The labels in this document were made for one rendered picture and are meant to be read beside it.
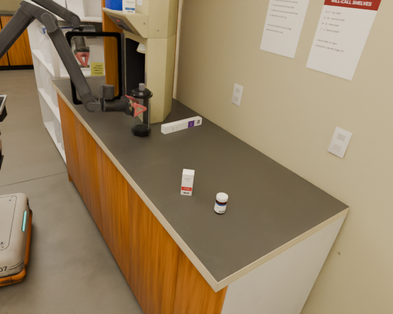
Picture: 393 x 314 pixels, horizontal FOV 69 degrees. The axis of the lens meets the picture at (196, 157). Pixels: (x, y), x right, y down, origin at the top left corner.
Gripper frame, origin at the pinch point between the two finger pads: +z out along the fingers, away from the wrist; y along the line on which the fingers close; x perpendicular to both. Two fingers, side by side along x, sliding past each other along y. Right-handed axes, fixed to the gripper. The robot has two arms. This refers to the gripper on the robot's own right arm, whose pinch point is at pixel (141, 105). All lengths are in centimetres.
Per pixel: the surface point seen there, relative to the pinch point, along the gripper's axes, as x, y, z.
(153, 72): -14.3, 10.6, 10.2
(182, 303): 49, -78, -13
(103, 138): 18.1, 1.4, -18.0
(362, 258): 28, -106, 56
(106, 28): -28, 48, -3
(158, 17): -41.1, 11.5, 9.7
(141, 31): -33.7, 11.1, 1.1
